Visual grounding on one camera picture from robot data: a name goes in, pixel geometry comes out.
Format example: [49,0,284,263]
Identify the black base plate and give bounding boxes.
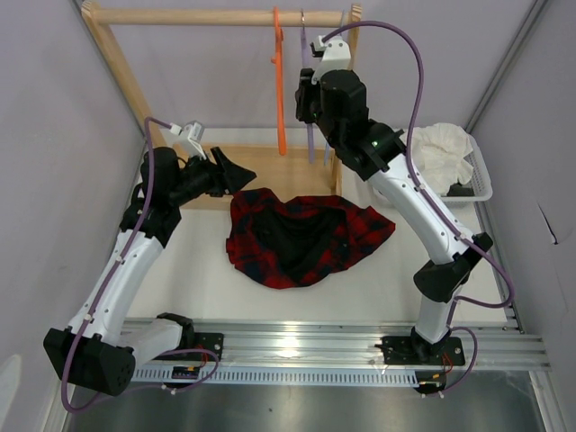
[374,333,465,366]
[187,332,225,362]

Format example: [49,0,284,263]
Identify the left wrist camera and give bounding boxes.
[169,121,207,160]

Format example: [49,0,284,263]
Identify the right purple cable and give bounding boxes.
[314,20,515,397]

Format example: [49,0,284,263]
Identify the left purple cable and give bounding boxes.
[59,117,181,414]

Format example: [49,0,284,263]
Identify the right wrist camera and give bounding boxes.
[310,36,351,85]

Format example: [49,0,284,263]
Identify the aluminium mounting rail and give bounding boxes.
[193,319,551,371]

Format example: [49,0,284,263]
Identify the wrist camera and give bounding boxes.
[169,121,207,160]
[310,36,351,85]

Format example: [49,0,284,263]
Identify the wooden clothes rack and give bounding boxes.
[79,1,363,199]

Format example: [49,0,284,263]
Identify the orange plastic hanger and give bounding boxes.
[271,6,287,156]

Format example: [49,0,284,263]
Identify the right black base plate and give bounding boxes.
[374,333,465,366]

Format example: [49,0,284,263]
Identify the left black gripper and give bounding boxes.
[169,147,257,207]

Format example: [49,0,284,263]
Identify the red black plaid skirt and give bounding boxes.
[226,188,396,290]

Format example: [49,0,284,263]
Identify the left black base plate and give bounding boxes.
[187,332,225,362]

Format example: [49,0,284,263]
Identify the slotted cable duct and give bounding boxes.
[132,364,419,388]

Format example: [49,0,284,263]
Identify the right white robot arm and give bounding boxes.
[295,67,493,364]

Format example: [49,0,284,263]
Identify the purple cable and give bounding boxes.
[314,20,515,397]
[59,117,181,414]

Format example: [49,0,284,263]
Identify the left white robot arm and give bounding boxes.
[43,147,257,397]

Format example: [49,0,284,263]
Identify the white crumpled cloth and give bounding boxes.
[411,122,474,196]

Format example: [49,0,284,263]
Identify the lilac plastic hanger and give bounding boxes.
[300,9,315,165]

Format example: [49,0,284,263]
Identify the black garment in basket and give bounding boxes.
[445,183,474,198]

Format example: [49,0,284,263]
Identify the white plastic basket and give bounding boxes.
[373,132,494,208]

